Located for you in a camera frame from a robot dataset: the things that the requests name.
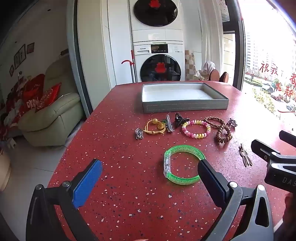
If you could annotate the black claw hair clip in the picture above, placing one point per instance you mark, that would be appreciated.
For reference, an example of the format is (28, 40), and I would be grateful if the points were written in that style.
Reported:
(180, 119)

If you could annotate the red printed bag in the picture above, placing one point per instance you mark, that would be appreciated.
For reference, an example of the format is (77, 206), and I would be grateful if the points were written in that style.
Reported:
(33, 92)

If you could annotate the silver pink earring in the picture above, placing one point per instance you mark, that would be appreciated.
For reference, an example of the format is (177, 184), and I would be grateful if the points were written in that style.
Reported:
(232, 122)

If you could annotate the white cabinet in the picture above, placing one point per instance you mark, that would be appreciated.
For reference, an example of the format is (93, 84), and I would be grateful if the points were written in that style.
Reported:
(104, 46)

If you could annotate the black window frame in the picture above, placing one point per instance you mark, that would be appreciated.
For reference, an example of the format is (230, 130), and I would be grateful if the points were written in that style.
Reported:
(238, 46)

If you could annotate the large picture frame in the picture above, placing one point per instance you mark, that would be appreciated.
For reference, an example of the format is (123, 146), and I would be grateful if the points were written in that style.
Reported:
(19, 56)

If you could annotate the white cloth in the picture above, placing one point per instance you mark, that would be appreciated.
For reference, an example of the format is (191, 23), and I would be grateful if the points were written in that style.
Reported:
(208, 67)

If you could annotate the cream sofa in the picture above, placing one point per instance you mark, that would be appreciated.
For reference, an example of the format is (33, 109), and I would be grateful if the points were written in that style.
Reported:
(55, 111)

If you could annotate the bronze hair clip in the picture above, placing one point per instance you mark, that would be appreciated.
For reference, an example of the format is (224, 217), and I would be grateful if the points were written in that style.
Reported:
(245, 156)

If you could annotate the checkered panel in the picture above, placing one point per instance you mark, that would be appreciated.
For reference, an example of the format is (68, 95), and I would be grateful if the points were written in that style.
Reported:
(190, 67)

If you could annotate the beige floral cloth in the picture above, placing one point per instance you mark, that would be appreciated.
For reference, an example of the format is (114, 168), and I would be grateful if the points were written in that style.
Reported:
(197, 75)

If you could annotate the dark door frame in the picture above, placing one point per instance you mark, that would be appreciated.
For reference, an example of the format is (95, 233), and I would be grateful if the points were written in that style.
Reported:
(79, 69)

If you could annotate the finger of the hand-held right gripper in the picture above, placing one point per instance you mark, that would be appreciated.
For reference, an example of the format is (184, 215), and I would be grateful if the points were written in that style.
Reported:
(262, 149)
(288, 137)

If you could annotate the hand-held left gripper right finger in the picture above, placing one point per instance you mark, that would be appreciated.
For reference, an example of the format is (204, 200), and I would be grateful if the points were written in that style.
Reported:
(210, 180)

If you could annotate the green glitter bangle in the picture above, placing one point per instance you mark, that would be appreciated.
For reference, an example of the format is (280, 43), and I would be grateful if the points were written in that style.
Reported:
(182, 148)

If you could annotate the small picture frame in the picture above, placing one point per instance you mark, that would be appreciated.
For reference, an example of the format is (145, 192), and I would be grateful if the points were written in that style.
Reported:
(30, 48)

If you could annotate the white dryer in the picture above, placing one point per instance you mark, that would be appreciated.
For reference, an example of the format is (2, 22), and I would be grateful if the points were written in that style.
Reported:
(138, 30)

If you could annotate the grey shallow tray box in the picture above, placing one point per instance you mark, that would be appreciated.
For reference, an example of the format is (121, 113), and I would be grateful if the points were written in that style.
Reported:
(178, 95)

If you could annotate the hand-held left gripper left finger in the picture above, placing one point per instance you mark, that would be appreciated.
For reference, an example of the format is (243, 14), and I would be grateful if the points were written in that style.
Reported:
(87, 183)

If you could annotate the red window decal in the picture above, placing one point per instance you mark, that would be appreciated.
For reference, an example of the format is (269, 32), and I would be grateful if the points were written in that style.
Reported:
(266, 67)

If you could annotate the star hair clip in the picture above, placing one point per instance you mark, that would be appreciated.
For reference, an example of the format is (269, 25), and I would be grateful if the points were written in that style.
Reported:
(170, 125)

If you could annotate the silver heart earring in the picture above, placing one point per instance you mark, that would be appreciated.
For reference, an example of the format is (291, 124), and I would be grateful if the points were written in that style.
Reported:
(139, 134)

